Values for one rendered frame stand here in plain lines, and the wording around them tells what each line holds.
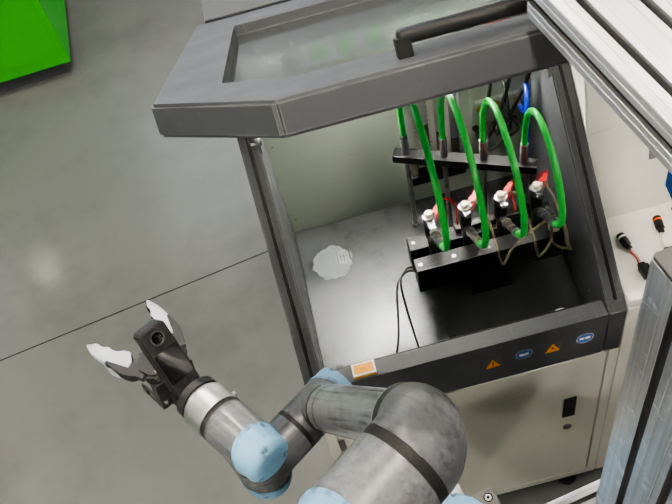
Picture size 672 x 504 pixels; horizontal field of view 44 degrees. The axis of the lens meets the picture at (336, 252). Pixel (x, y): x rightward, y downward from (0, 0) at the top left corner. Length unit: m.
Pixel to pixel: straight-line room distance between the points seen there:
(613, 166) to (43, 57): 3.05
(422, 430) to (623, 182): 1.12
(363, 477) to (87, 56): 3.74
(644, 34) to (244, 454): 0.75
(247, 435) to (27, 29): 3.25
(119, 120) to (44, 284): 0.91
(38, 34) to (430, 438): 3.55
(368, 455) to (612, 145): 1.11
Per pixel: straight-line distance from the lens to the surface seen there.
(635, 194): 1.96
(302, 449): 1.30
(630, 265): 1.89
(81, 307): 3.38
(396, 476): 0.90
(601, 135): 1.83
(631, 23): 0.77
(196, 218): 3.45
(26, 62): 4.33
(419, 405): 0.94
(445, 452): 0.92
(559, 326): 1.83
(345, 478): 0.90
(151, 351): 1.24
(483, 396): 2.00
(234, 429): 1.19
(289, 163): 2.00
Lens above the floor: 2.51
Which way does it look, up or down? 52 degrees down
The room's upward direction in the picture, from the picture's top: 16 degrees counter-clockwise
